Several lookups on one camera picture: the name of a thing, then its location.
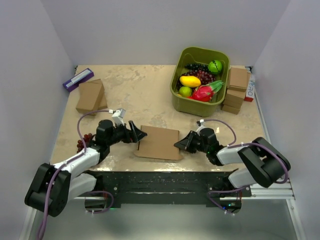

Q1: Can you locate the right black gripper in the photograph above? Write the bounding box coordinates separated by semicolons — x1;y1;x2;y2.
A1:
175;131;209;154

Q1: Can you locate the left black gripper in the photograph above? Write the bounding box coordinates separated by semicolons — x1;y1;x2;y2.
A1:
106;120;147;146

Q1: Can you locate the brown cardboard paper box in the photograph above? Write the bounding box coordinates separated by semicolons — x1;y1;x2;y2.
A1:
134;125;183;161

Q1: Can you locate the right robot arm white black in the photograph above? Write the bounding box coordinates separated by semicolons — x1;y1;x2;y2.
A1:
174;127;291;197

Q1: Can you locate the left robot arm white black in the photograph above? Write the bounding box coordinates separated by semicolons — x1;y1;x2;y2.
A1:
24;120;148;217

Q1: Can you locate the folded cardboard box left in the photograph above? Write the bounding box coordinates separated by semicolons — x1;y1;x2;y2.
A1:
75;79;108;114

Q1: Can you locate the folded cardboard box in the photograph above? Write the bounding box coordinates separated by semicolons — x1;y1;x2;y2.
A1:
221;89;246;115
227;67;251;92
75;79;108;114

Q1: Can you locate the folded cardboard box lower right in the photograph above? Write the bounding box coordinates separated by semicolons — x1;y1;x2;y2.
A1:
221;89;246;115

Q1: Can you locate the purple rectangular box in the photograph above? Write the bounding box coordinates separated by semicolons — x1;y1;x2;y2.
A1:
62;68;94;93

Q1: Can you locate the folded cardboard box top right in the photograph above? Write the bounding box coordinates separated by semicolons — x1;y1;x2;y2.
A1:
227;67;251;92

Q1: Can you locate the red grape bunch on table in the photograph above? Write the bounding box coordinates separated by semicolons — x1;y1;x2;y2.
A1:
76;133;93;153

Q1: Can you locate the green lime toy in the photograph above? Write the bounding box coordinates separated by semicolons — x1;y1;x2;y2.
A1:
178;86;193;98

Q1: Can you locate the pink dragon fruit toy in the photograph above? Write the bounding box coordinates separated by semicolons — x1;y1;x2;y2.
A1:
191;80;224;102

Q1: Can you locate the yellow mango toy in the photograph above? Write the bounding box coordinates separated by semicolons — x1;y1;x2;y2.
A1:
179;76;202;88

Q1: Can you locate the red grape bunch in basket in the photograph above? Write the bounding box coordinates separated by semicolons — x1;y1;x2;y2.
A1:
181;70;216;85

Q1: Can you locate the dark purple grape bunch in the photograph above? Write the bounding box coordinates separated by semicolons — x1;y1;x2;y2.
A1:
184;63;208;72

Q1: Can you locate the white red carton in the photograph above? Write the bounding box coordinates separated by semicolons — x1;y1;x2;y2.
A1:
244;73;256;102

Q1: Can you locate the green round melon toy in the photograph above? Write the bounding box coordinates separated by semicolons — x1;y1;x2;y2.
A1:
207;60;223;75

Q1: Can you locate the green plastic basket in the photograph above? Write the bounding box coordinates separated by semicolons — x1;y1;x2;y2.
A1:
169;46;230;117

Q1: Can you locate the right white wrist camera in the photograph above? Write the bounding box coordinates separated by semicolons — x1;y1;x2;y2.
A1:
196;119;205;132

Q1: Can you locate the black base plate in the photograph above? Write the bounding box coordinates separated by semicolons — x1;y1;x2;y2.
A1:
82;170;252;213

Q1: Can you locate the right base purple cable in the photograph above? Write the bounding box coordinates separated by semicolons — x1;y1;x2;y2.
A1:
207;187;252;215

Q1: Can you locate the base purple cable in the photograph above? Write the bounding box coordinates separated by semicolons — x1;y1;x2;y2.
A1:
207;187;252;215
85;190;115;215

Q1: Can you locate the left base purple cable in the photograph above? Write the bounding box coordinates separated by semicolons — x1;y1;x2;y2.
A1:
85;190;115;215

